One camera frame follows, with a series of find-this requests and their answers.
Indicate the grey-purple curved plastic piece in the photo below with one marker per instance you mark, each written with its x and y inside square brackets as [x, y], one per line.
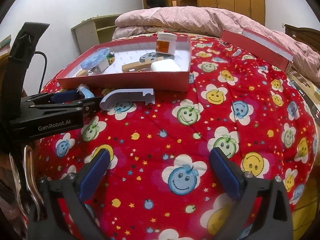
[145, 95]

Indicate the pink quilted duvet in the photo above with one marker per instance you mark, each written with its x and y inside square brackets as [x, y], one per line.
[211, 22]

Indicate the green-grey bookshelf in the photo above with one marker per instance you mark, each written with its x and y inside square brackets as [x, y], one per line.
[94, 31]

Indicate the white-capped orange jar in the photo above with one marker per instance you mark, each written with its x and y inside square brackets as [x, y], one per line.
[166, 43]

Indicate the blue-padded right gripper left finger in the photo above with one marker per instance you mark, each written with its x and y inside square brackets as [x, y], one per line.
[74, 189]

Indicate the round wooden disc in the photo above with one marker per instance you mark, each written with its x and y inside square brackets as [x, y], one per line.
[81, 73]

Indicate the metal spring clip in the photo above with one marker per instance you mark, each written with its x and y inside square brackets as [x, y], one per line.
[26, 190]

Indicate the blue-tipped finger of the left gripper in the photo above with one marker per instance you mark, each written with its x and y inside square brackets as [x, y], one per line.
[66, 96]

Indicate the clear blue plastic case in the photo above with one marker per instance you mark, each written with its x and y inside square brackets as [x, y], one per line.
[94, 59]

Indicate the red smiley-flower blanket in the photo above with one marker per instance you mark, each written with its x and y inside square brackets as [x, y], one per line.
[159, 184]

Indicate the grey perforated plastic plate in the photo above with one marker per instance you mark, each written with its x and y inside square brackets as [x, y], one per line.
[151, 57]

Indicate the red shallow box tray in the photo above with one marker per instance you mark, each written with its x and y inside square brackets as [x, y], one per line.
[129, 50]

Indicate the white earbuds case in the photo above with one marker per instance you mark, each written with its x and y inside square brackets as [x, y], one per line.
[167, 65]

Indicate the light blue curved tube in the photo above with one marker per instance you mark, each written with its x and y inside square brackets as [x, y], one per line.
[84, 91]

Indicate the red and yellow toy figure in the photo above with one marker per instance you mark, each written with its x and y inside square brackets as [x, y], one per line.
[111, 59]

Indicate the wooden puzzle block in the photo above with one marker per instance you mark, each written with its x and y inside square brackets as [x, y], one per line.
[136, 66]

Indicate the red box lid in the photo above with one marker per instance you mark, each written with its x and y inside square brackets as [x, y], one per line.
[262, 47]

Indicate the dark wooden headboard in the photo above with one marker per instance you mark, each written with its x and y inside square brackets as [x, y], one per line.
[308, 36]

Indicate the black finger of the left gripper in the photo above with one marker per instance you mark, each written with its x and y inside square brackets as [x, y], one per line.
[88, 105]

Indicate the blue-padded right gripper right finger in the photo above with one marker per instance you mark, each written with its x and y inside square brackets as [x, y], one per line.
[274, 217]

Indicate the white small cube adapter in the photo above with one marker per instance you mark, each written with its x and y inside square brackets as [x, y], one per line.
[103, 65]

